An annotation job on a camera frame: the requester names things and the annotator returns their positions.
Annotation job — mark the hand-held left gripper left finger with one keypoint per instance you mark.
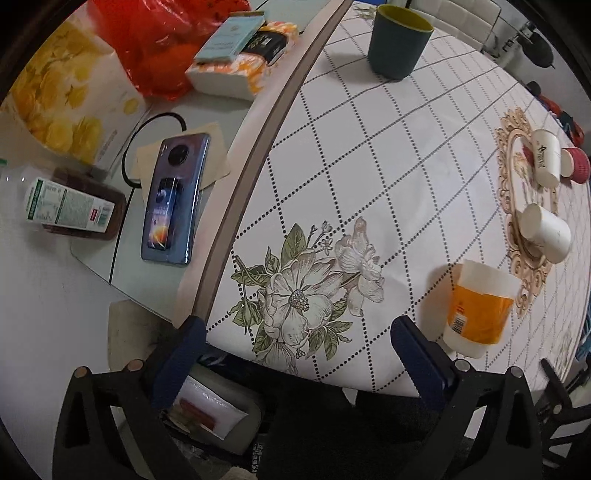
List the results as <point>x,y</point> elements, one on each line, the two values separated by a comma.
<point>179,364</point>

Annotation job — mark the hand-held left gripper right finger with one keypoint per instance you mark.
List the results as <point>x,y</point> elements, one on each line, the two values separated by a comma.
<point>415,364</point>

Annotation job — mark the white cup with orange label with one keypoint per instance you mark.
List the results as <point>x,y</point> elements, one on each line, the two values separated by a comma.
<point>480,314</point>

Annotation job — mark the plain white paper cup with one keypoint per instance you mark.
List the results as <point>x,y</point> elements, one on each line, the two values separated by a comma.
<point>549,233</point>

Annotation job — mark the printed white paper cup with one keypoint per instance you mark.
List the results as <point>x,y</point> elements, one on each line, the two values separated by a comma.
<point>545,159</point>

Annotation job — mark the red paper cup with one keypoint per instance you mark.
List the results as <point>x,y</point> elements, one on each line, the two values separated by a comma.
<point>579,165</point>

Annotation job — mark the dark teal cup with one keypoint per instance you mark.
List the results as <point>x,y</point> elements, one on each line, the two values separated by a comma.
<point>395,48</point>

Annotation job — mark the white packet with red label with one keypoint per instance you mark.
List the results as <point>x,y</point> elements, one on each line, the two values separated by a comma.
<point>231,406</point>

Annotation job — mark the blue smartphone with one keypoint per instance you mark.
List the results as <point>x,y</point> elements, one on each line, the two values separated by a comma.
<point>173,203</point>

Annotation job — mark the floral checked tablecloth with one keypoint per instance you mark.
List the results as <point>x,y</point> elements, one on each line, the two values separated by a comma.
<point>369,184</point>

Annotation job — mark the brown bottle with green label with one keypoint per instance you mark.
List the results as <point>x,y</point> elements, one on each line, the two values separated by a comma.
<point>62,207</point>

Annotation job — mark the red and blue object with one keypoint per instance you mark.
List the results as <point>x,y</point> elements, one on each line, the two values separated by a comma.
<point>561,115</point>

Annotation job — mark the orange patterned tissue pack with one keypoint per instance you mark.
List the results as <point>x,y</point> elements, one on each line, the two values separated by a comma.
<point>231,77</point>

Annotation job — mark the yellow flower print bag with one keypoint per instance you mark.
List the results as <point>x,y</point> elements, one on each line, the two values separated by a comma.
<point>60,92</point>

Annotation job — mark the red plastic bag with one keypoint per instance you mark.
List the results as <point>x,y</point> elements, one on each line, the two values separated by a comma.
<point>152,50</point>

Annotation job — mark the teal book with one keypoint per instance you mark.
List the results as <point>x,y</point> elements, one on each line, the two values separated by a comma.
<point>228,39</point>

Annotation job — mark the black box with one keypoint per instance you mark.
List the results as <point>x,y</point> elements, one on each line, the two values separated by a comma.
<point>269,45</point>

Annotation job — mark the black device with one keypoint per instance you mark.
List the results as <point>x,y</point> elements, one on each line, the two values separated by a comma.
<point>538,48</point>

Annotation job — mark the white chair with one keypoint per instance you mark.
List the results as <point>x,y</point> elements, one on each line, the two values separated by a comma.
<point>461,14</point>

